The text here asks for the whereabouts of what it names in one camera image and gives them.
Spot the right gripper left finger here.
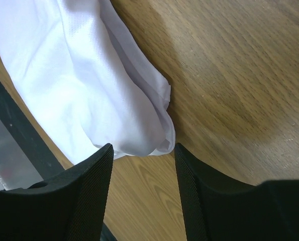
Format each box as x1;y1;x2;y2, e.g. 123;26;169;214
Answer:
0;144;114;240

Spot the white t shirt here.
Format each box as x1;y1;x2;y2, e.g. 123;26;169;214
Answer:
0;1;175;164

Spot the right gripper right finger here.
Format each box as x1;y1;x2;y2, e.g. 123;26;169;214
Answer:
174;144;299;240

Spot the aluminium front rail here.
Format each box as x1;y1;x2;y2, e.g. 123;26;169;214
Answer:
0;82;64;190

